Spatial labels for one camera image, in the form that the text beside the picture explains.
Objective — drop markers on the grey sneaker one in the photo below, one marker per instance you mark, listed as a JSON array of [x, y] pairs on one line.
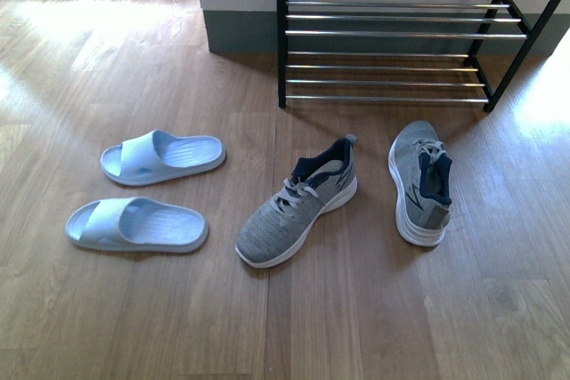
[[279, 227], [420, 168]]

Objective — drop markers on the light blue slipper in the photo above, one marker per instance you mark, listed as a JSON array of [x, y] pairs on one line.
[[159, 156], [136, 225]]

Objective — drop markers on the black metal shoe rack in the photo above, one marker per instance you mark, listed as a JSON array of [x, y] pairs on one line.
[[405, 51]]

